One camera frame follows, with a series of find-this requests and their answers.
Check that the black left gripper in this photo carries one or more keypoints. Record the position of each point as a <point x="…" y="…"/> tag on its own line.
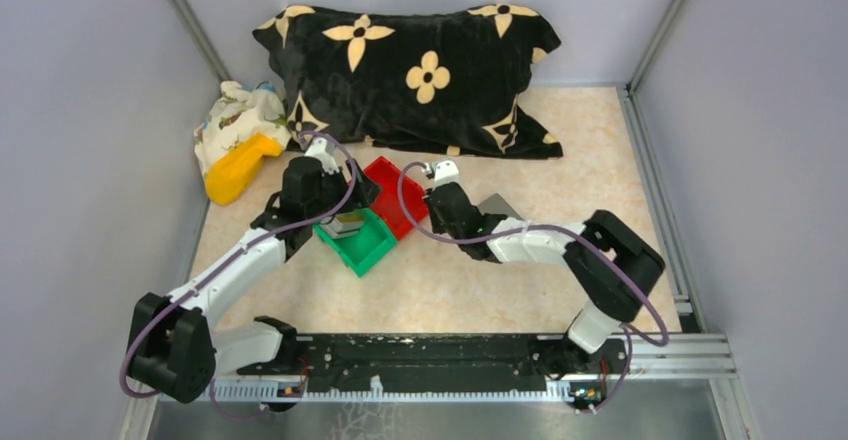
<point x="363" y="193"/>

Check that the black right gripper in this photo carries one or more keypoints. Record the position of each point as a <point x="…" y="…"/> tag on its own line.
<point x="438" y="228"/>

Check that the red plastic bin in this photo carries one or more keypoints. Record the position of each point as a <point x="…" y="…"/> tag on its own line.
<point x="387" y="206"/>

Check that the green plastic bin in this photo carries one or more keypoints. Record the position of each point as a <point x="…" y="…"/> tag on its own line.
<point x="363" y="250"/>

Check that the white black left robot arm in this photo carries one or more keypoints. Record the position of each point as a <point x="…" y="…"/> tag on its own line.
<point x="172" y="347"/>

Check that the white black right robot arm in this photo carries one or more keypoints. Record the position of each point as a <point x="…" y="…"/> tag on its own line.
<point x="615" y="267"/>

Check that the stack of cards in bin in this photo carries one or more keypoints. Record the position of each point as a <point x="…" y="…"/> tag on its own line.
<point x="345" y="224"/>

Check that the yellow and white cloth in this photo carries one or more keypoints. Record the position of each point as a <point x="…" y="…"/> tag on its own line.
<point x="243" y="127"/>

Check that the black floral pillow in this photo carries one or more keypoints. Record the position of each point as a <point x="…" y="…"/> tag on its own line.
<point x="441" y="84"/>

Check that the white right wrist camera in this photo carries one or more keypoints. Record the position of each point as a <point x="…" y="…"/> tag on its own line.
<point x="442" y="172"/>

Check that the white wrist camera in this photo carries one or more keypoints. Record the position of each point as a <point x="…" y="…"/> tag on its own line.
<point x="442" y="172"/>
<point x="322" y="150"/>

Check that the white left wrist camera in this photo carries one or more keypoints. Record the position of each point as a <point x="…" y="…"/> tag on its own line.
<point x="322" y="150"/>

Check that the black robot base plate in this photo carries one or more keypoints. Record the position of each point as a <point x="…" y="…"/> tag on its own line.
<point x="443" y="367"/>

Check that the aluminium frame rail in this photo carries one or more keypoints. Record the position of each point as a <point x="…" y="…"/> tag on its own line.
<point x="686" y="357"/>

